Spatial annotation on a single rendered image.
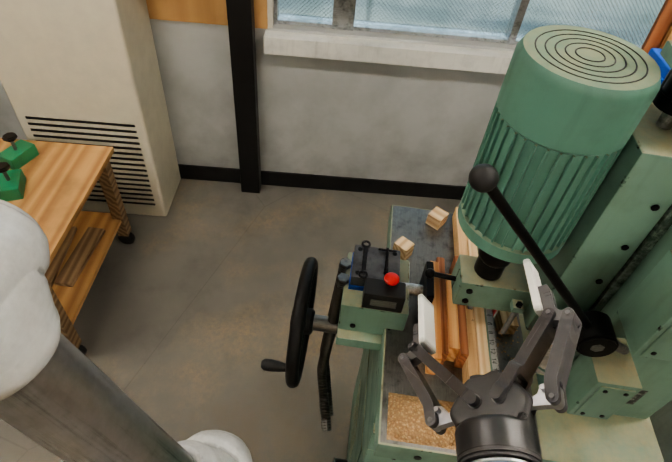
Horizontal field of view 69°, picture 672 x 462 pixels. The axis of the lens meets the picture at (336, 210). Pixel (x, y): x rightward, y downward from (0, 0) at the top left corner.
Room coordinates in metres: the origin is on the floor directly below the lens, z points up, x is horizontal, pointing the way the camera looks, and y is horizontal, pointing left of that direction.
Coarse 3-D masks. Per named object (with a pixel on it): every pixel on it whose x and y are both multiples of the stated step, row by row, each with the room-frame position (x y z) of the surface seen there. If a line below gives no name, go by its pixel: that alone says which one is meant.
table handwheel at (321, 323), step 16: (304, 272) 0.63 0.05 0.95; (304, 288) 0.59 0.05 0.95; (304, 304) 0.56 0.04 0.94; (304, 320) 0.53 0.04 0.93; (320, 320) 0.60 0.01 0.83; (304, 336) 0.58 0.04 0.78; (288, 352) 0.48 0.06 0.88; (304, 352) 0.59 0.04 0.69; (288, 368) 0.47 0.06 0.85; (288, 384) 0.46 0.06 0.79
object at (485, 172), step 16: (480, 176) 0.44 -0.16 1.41; (496, 176) 0.45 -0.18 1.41; (480, 192) 0.44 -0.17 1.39; (496, 192) 0.45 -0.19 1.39; (512, 224) 0.44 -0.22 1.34; (528, 240) 0.44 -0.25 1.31; (544, 256) 0.45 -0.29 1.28; (544, 272) 0.44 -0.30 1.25; (560, 288) 0.44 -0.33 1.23; (576, 304) 0.44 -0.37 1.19; (592, 320) 0.45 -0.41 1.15; (608, 320) 0.45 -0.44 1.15; (592, 336) 0.42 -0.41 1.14; (608, 336) 0.42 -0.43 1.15; (592, 352) 0.42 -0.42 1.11; (608, 352) 0.42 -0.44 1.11; (624, 352) 0.43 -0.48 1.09
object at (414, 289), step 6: (426, 264) 0.65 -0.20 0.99; (432, 264) 0.65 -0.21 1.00; (402, 282) 0.62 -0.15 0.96; (420, 282) 0.65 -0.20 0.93; (426, 282) 0.61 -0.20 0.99; (432, 282) 0.61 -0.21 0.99; (408, 288) 0.61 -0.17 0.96; (414, 288) 0.61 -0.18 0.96; (420, 288) 0.61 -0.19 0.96; (426, 288) 0.59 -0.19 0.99; (432, 288) 0.59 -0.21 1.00; (414, 294) 0.61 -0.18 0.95; (426, 294) 0.58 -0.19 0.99; (432, 294) 0.58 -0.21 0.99; (432, 300) 0.57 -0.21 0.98
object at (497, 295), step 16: (464, 256) 0.62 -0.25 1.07; (464, 272) 0.58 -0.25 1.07; (512, 272) 0.59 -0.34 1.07; (464, 288) 0.56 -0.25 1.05; (480, 288) 0.55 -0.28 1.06; (496, 288) 0.55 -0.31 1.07; (512, 288) 0.55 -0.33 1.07; (528, 288) 0.56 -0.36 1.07; (464, 304) 0.55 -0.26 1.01; (480, 304) 0.55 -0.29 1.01; (496, 304) 0.55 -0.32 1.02; (528, 304) 0.55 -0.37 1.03
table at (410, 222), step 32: (416, 224) 0.86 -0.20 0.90; (448, 224) 0.87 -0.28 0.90; (416, 256) 0.75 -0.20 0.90; (448, 256) 0.76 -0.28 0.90; (416, 320) 0.58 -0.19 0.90; (384, 352) 0.50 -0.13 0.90; (384, 384) 0.43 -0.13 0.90; (384, 416) 0.37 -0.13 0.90; (384, 448) 0.32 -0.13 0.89; (416, 448) 0.32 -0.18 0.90
